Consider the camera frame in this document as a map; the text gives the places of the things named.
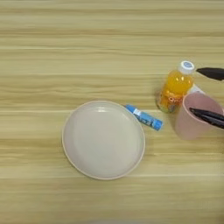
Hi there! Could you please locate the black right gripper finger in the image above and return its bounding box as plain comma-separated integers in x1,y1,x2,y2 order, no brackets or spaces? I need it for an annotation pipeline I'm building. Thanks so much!
195,66,224,81

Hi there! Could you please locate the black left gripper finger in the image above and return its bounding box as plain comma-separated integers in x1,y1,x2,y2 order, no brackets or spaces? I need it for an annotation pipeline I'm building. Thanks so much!
188,107,224,130

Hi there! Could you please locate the pink plastic cup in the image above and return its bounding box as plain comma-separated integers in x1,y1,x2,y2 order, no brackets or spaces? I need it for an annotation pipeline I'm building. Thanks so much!
174,91,224,142

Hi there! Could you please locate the orange juice bottle white cap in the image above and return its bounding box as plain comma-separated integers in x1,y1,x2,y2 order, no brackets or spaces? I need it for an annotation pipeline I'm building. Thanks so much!
156,60,196,115

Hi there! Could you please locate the cream round plate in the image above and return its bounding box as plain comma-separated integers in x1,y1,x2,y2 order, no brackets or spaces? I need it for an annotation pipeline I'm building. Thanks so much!
61,100,146,180

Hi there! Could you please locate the blue small packet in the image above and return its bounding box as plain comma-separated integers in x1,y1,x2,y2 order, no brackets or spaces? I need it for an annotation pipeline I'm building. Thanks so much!
125,104,164,131

